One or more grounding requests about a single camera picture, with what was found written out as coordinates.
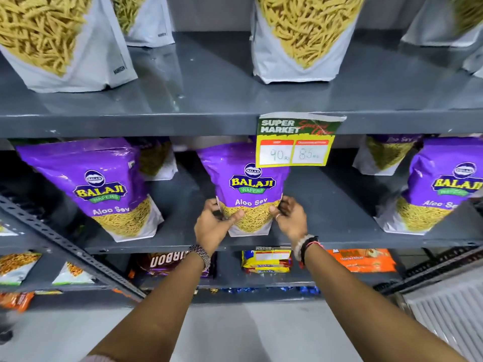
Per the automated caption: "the person's left forearm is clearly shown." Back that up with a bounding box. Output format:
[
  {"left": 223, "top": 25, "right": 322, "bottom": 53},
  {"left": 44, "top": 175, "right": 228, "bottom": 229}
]
[{"left": 88, "top": 253, "right": 211, "bottom": 362}]

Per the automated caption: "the white bead bracelet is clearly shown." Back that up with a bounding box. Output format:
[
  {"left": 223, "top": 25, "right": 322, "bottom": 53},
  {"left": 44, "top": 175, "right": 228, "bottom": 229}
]
[{"left": 293, "top": 234, "right": 316, "bottom": 263}]

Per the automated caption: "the silver metal wristwatch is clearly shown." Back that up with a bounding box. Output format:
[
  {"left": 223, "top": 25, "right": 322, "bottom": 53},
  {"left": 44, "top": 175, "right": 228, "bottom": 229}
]
[{"left": 185, "top": 244, "right": 211, "bottom": 272}]

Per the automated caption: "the black red thread wristband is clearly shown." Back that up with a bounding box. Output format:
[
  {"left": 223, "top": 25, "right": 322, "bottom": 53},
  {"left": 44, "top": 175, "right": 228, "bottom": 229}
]
[{"left": 299, "top": 237, "right": 325, "bottom": 269}]

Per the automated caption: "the purple snack packet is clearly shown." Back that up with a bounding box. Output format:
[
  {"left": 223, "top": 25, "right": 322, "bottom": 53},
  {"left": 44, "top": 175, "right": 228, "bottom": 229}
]
[
  {"left": 352, "top": 134, "right": 424, "bottom": 176},
  {"left": 16, "top": 137, "right": 165, "bottom": 243},
  {"left": 196, "top": 142, "right": 291, "bottom": 238},
  {"left": 126, "top": 137, "right": 179, "bottom": 182},
  {"left": 374, "top": 137, "right": 483, "bottom": 236}
]

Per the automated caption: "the white ribbed panel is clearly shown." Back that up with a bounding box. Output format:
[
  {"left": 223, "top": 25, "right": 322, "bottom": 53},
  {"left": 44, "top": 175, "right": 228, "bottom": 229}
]
[{"left": 401, "top": 274, "right": 483, "bottom": 362}]

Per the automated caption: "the yellow green price tag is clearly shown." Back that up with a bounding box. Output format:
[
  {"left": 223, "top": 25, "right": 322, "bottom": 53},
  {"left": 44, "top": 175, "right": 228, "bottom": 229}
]
[{"left": 255, "top": 112, "right": 347, "bottom": 168}]

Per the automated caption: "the row of blue wrapped sweets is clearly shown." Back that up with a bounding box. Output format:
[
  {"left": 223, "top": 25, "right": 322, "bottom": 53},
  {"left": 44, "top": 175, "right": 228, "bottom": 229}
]
[{"left": 209, "top": 286, "right": 321, "bottom": 297}]

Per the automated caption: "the grey metal shelf rack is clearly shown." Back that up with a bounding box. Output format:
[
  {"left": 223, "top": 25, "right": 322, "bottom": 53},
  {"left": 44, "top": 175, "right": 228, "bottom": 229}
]
[{"left": 0, "top": 30, "right": 483, "bottom": 303}]

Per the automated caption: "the person's right forearm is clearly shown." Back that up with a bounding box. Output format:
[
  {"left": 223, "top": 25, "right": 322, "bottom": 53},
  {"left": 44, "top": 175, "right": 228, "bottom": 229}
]
[{"left": 304, "top": 243, "right": 469, "bottom": 362}]

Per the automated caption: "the black slotted angle rack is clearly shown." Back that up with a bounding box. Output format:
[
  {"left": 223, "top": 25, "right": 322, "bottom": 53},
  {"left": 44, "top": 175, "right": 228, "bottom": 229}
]
[{"left": 373, "top": 245, "right": 483, "bottom": 295}]

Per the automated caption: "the person's right hand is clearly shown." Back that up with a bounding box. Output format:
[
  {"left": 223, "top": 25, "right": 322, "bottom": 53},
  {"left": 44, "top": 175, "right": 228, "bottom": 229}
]
[{"left": 268, "top": 195, "right": 309, "bottom": 246}]

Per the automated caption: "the orange biscuit packet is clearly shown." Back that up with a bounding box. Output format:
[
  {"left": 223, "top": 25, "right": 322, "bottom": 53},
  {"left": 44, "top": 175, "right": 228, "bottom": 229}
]
[{"left": 326, "top": 248, "right": 397, "bottom": 273}]

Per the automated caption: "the yellow noodle packet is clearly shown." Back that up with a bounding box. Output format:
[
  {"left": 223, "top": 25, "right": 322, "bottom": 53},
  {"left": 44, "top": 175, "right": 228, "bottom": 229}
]
[{"left": 241, "top": 248, "right": 293, "bottom": 275}]

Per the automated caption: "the person's left hand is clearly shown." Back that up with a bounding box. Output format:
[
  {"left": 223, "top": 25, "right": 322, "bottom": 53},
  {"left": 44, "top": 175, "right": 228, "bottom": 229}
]
[{"left": 194, "top": 199, "right": 245, "bottom": 257}]

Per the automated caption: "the grey slotted angle rack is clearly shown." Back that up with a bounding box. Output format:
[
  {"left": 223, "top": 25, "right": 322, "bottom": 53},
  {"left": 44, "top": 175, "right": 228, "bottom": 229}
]
[{"left": 0, "top": 195, "right": 147, "bottom": 299}]

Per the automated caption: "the orange snack packet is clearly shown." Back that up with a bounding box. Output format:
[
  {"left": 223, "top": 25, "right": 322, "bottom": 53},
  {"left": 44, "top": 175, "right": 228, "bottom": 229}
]
[{"left": 0, "top": 292, "right": 35, "bottom": 313}]

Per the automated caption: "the white green snack packet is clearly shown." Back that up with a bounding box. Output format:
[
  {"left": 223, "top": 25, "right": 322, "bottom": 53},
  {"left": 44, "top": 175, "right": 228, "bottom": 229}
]
[
  {"left": 52, "top": 261, "right": 95, "bottom": 286},
  {"left": 0, "top": 252, "right": 42, "bottom": 286}
]

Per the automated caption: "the brown biscuit packet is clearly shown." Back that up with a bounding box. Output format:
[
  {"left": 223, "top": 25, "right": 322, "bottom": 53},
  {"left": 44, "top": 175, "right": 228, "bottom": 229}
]
[{"left": 135, "top": 252, "right": 216, "bottom": 278}]

